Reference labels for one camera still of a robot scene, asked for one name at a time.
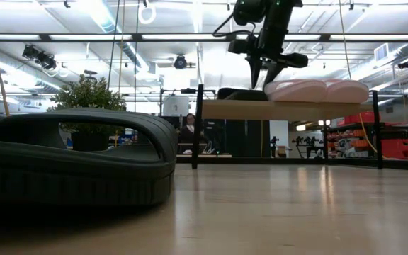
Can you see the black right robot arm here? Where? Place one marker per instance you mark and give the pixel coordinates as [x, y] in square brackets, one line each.
[278, 25]

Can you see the black metal rig frame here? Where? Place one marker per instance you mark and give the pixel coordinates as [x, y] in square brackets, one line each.
[296, 162]

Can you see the white board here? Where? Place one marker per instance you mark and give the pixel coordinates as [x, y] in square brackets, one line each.
[175, 106]

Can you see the black spotlight cluster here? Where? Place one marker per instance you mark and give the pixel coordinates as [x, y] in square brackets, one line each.
[44, 62]

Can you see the person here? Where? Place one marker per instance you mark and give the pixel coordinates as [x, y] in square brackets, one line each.
[190, 134]

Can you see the black cabinet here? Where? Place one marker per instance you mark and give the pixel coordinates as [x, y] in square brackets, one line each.
[239, 138]

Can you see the red storage shelf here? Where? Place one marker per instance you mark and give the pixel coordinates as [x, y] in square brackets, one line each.
[400, 148]

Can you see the wooden shelf with black frame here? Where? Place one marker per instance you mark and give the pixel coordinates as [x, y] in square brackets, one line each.
[278, 110]

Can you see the long LED light bar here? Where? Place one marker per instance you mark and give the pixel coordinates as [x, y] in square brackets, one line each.
[325, 37]

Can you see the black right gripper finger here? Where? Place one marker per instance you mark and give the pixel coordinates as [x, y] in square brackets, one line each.
[273, 72]
[254, 71]

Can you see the pink slide sandal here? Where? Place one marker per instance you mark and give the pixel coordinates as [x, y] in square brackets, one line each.
[296, 93]
[347, 93]

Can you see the round black camera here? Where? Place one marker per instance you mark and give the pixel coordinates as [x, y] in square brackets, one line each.
[180, 62]

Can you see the black slide sandal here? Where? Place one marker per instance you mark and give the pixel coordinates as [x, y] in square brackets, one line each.
[241, 95]
[83, 170]

